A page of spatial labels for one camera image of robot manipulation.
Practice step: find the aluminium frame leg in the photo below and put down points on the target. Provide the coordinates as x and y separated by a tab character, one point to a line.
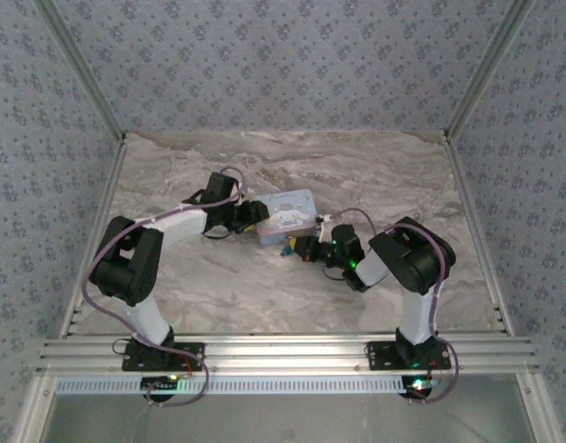
35	410
541	410

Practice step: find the aluminium mounting rail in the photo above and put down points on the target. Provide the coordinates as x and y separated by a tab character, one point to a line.
287	353

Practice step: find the blue cartoon tin box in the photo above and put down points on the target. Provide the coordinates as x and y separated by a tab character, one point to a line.
287	217

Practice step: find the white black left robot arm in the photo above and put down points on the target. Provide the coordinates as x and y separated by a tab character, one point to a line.
148	323

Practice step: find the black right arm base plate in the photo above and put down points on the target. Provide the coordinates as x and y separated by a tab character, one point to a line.
384	355

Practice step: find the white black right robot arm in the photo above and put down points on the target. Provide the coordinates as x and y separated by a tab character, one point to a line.
418	318

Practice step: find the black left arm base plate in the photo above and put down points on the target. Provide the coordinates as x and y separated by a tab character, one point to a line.
190	357

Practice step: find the aluminium table side rail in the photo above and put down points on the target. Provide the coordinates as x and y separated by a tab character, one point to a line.
95	184
478	231

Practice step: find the small padlock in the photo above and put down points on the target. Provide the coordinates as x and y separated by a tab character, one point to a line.
292	240

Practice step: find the aluminium frame post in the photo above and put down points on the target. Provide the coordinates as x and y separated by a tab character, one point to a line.
79	69
490	69

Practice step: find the small key with blue head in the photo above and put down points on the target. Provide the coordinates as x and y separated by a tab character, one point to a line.
287	251

